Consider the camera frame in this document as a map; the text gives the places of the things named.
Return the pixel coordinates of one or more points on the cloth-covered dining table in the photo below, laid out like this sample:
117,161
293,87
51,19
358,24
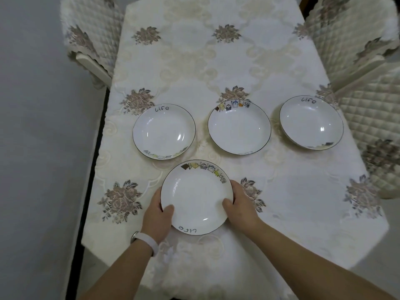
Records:
297,190

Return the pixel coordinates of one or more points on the person's left hand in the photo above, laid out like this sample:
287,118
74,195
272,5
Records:
156,221

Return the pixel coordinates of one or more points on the person's left forearm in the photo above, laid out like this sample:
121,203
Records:
122,274

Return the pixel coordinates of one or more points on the chair with quilted cream cover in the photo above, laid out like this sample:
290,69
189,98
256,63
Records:
343,37
93,28
372,121

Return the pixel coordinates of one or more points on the smartwatch with white band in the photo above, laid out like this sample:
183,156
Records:
148,240

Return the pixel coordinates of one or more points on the white cartoon print plate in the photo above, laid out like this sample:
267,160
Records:
239,128
197,196
164,132
311,123

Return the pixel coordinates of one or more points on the person's right forearm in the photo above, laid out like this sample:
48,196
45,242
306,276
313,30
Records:
312,268

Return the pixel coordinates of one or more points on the cream floral tablecloth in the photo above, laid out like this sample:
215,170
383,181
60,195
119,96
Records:
187,59

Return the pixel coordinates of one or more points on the person's right hand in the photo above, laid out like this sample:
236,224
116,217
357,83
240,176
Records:
243,212

